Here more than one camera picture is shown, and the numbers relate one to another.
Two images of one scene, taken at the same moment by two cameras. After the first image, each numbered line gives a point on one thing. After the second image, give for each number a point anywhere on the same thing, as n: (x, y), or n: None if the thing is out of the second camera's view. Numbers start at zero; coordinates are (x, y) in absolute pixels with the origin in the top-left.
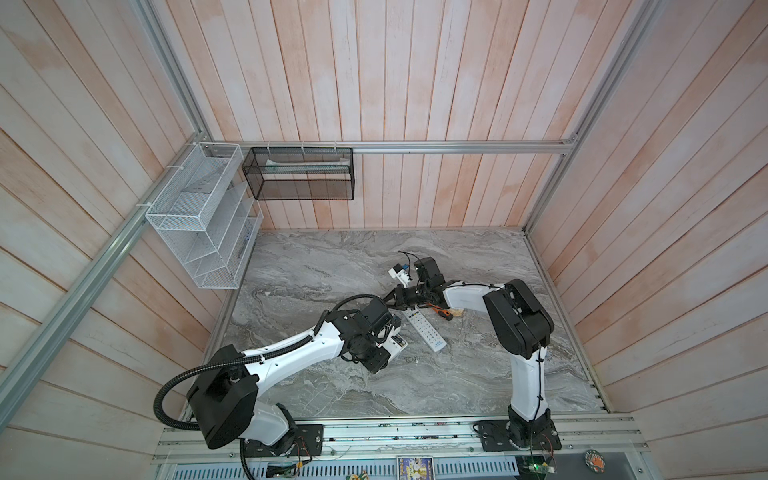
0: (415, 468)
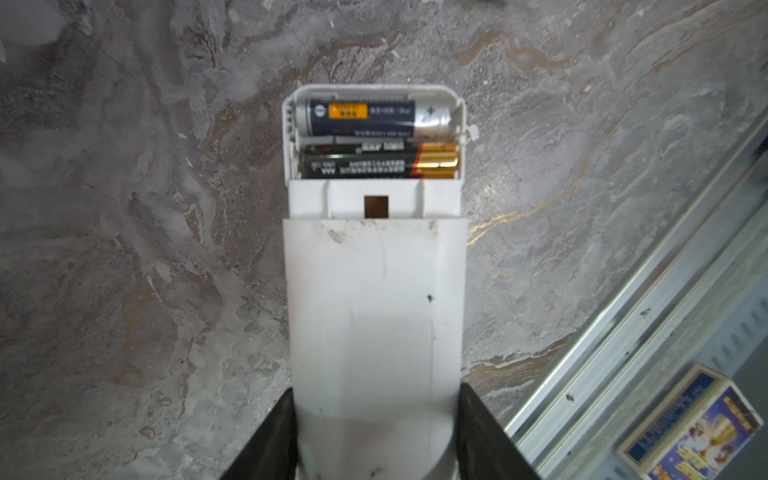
0: (702, 430)
